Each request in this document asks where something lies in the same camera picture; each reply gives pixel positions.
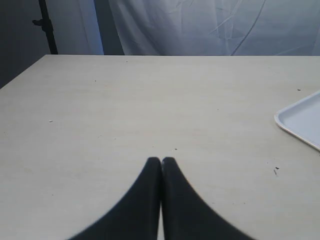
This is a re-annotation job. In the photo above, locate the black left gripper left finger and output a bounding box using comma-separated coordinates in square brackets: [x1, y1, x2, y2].
[71, 157, 161, 240]

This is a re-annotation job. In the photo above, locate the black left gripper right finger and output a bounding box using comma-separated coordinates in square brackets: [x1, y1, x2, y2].
[161, 157, 252, 240]

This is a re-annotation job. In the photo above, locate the white plastic tray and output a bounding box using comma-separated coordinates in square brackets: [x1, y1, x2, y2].
[274, 91, 320, 151]

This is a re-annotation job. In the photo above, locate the black stand pole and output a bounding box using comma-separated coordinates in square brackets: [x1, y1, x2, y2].
[32, 0, 58, 55]

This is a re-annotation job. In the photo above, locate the white backdrop curtain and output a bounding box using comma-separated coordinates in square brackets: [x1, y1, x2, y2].
[84, 0, 320, 57]

